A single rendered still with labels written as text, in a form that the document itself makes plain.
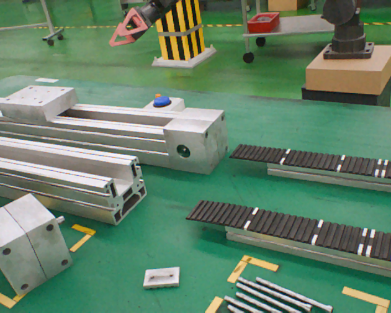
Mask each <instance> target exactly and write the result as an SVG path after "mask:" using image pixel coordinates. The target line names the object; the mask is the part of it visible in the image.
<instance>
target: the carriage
mask: <svg viewBox="0 0 391 313"><path fill-rule="evenodd" d="M77 103H78V98H77V96H76V92H75V90H74V88H64V87H51V86H28V87H26V88H24V89H22V90H20V91H18V92H16V93H14V94H12V95H10V96H8V97H6V98H4V99H2V100H0V111H1V114H2V116H3V117H13V118H20V119H30V120H41V121H49V120H50V119H52V118H54V117H55V116H59V117H67V116H66V112H65V111H66V110H67V109H69V108H70V107H72V106H73V105H75V104H77Z"/></svg>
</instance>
